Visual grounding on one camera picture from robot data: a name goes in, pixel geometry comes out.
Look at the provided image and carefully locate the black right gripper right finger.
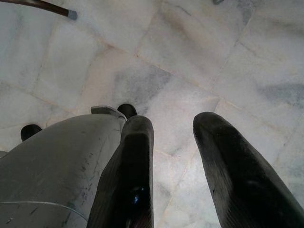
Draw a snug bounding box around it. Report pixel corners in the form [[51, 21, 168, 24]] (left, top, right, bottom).
[[192, 112, 304, 228]]

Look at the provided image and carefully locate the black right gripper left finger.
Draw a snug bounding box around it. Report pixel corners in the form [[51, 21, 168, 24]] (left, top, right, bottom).
[[86, 115, 154, 228]]

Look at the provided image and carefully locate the black robot right foot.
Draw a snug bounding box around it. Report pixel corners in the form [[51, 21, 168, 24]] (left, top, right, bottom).
[[117, 104, 138, 119]]

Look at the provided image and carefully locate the black robot foot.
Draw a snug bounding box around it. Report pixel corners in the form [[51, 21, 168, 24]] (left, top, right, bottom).
[[20, 124, 43, 141], [117, 104, 138, 119]]

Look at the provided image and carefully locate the black robot left foot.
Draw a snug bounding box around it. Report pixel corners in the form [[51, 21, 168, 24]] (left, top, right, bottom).
[[20, 124, 43, 141]]

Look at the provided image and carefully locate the brown chair leg grey cap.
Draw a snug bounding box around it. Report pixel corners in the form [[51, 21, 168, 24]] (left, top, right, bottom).
[[25, 0, 78, 19]]

